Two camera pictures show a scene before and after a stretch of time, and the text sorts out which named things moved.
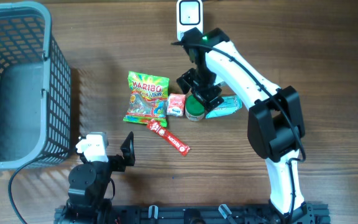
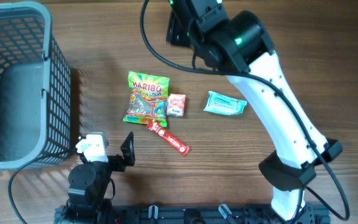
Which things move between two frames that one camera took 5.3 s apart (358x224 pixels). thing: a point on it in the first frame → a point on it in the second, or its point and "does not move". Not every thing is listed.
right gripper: (204, 96) → (172, 35)
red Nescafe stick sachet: (166, 136) does not move
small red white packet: (176, 104) does not move
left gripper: (119, 164) does not move
